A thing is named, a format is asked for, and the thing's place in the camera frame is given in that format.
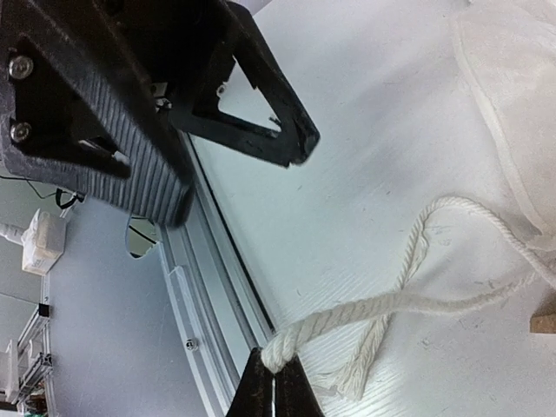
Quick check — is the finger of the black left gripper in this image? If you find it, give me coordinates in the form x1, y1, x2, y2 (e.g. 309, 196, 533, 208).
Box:
1, 1, 194, 226
169, 1, 320, 167

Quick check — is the duck print mattress cushion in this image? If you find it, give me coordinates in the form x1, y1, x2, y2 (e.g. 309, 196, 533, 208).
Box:
260, 0, 556, 400

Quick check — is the cardboard box in background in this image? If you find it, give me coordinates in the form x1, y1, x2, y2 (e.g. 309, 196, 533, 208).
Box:
22, 209, 67, 276

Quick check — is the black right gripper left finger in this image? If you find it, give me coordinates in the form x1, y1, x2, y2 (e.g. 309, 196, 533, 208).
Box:
226, 347, 274, 417

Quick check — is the aluminium front rail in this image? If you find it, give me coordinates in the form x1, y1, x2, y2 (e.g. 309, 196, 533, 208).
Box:
158, 134, 273, 416

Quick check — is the wooden pet bed frame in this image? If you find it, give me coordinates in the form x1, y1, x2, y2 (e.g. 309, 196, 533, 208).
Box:
529, 305, 556, 334

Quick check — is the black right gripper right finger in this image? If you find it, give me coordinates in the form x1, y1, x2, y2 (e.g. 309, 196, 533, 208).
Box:
275, 358, 324, 417

